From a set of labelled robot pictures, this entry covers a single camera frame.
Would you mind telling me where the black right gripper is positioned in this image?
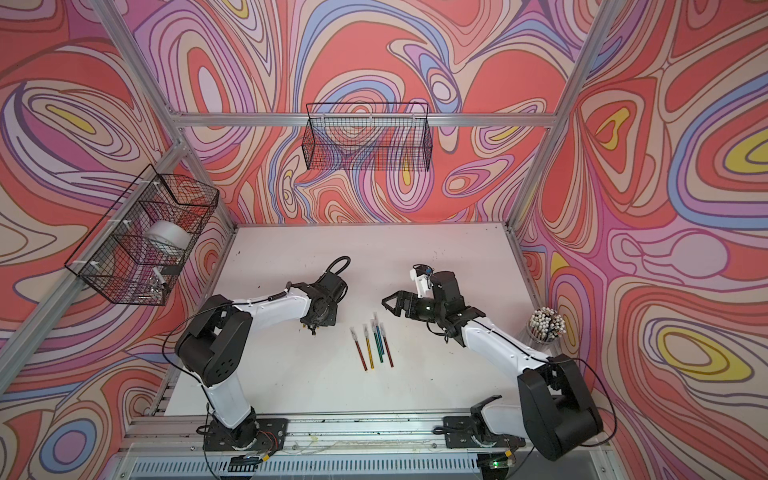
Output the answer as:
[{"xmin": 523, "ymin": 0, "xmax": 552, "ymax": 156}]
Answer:
[{"xmin": 382, "ymin": 291, "xmax": 446, "ymax": 322}]

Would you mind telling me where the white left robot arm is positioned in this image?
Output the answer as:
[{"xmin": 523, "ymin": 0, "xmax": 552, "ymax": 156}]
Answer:
[{"xmin": 174, "ymin": 271, "xmax": 348, "ymax": 450}]

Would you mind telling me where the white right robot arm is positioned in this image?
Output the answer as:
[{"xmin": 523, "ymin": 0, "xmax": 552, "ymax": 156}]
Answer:
[{"xmin": 382, "ymin": 265, "xmax": 604, "ymax": 461}]

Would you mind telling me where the clear cup of craft knives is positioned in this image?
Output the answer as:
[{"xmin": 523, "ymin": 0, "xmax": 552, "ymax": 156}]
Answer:
[{"xmin": 527, "ymin": 307, "xmax": 567, "ymax": 344}]

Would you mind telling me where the blue capped knife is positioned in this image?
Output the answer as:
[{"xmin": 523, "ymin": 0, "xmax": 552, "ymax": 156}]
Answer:
[{"xmin": 373, "ymin": 312, "xmax": 385, "ymax": 357}]

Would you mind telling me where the red capped knife right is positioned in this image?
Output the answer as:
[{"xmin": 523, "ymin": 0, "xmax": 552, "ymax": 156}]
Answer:
[{"xmin": 379, "ymin": 323, "xmax": 395, "ymax": 368}]

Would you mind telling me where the red capped knife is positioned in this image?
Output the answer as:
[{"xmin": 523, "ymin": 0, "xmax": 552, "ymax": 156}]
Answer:
[
  {"xmin": 379, "ymin": 323, "xmax": 395, "ymax": 368},
  {"xmin": 350, "ymin": 327, "xmax": 368, "ymax": 372}
]

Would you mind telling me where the red capped knife left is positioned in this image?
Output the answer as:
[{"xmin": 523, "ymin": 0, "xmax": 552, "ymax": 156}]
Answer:
[{"xmin": 350, "ymin": 327, "xmax": 368, "ymax": 372}]

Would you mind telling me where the green capped knife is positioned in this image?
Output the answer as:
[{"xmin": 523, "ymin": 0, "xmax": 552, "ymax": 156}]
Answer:
[{"xmin": 371, "ymin": 320, "xmax": 384, "ymax": 364}]

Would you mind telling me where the yellow capped knife middle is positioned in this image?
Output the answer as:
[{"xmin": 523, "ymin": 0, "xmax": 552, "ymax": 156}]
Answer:
[{"xmin": 363, "ymin": 324, "xmax": 375, "ymax": 370}]

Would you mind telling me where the white tape roll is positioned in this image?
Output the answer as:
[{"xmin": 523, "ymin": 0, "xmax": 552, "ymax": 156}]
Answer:
[{"xmin": 143, "ymin": 220, "xmax": 192, "ymax": 255}]

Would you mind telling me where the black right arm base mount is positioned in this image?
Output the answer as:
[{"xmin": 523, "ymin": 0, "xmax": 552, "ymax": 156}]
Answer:
[{"xmin": 431, "ymin": 395, "xmax": 526, "ymax": 452}]

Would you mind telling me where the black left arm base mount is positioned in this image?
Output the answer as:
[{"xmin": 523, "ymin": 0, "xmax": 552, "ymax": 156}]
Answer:
[{"xmin": 196, "ymin": 407, "xmax": 289, "ymax": 454}]

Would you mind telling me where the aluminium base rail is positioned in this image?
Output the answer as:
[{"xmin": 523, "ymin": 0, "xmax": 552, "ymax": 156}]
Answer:
[{"xmin": 105, "ymin": 411, "xmax": 623, "ymax": 479}]

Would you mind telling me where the black wire basket back wall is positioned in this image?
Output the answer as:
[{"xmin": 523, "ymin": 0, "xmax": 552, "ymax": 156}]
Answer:
[{"xmin": 301, "ymin": 101, "xmax": 433, "ymax": 172}]

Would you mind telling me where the black wire basket wall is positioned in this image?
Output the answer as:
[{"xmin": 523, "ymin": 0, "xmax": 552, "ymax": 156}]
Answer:
[
  {"xmin": 301, "ymin": 101, "xmax": 433, "ymax": 172},
  {"xmin": 65, "ymin": 165, "xmax": 219, "ymax": 306}
]

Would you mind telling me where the black wire basket left wall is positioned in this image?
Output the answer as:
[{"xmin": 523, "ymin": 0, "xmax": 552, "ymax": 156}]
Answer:
[{"xmin": 65, "ymin": 165, "xmax": 219, "ymax": 306}]

